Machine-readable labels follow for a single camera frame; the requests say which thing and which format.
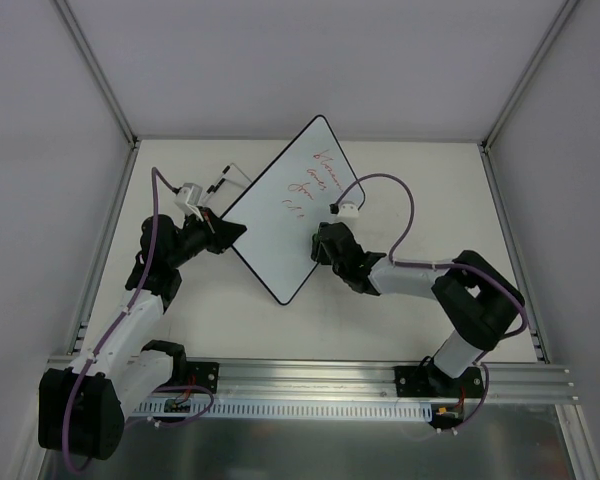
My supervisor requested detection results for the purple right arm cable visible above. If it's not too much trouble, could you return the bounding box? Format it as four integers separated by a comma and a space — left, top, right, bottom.
337, 173, 529, 436

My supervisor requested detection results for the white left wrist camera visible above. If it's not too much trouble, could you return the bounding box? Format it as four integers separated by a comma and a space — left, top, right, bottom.
174, 183, 203, 221

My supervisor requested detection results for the aluminium frame post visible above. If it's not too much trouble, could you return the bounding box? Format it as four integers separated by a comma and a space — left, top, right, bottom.
51, 0, 137, 147
481, 0, 581, 152

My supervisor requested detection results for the green foam whiteboard eraser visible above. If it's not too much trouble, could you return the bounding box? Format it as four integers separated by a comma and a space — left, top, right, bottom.
310, 225, 322, 263

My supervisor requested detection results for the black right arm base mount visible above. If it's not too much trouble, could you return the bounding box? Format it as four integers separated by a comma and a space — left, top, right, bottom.
393, 364, 484, 399

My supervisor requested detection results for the right aluminium frame post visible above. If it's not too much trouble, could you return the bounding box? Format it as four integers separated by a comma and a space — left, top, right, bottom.
481, 0, 581, 152

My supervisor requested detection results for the small whiteboard black frame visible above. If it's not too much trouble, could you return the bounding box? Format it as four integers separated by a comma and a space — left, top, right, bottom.
222, 115, 366, 305

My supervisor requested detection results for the wire whiteboard easel stand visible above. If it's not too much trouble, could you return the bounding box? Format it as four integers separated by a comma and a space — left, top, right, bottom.
201, 162, 253, 204

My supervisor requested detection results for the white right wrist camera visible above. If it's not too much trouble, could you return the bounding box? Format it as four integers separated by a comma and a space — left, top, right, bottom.
329, 200, 359, 221

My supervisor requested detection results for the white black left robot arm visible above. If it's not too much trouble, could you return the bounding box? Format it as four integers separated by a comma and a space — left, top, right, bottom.
38, 207, 247, 460

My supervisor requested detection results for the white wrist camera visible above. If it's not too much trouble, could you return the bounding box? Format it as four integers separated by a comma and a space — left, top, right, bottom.
329, 200, 359, 221
174, 183, 203, 221

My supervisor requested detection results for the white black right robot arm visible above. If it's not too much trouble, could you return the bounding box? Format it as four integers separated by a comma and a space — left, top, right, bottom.
311, 223, 528, 397

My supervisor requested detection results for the white slotted cable duct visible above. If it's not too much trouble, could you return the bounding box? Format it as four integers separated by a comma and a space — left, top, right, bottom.
131, 397, 433, 423

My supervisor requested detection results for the left aluminium frame post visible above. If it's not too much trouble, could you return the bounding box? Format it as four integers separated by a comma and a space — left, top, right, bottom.
51, 0, 137, 147

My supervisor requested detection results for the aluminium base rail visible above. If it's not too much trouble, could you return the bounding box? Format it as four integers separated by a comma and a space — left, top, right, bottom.
47, 355, 576, 404

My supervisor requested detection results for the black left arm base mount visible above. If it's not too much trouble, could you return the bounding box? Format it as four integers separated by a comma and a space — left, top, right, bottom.
183, 360, 220, 394

